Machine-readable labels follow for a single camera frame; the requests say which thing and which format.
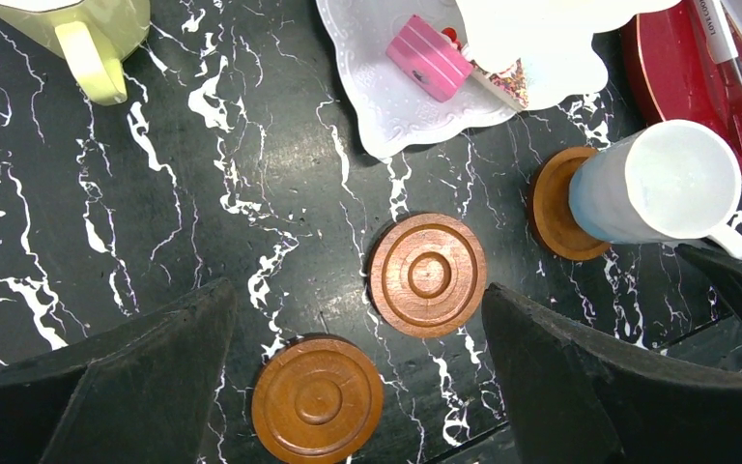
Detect white three-tier cake stand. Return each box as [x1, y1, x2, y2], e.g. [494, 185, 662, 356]
[317, 1, 669, 160]

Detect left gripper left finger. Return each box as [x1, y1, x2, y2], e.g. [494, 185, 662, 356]
[0, 278, 237, 463]

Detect pink cake block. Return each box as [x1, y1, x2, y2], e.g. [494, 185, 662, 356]
[385, 14, 473, 102]

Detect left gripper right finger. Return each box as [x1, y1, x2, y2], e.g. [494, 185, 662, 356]
[481, 284, 742, 463]

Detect yellow-green cup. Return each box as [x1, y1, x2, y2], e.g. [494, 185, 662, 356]
[0, 0, 151, 106]

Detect brown wooden coaster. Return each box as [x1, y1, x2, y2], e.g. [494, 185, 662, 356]
[251, 334, 385, 463]
[368, 213, 488, 338]
[528, 147, 611, 261]

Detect white mug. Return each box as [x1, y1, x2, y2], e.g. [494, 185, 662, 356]
[568, 120, 742, 260]

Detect red round tray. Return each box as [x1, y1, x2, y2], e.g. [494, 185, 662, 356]
[621, 1, 728, 139]

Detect triangular sandwich cake slice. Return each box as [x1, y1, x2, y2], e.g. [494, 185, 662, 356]
[471, 59, 529, 112]

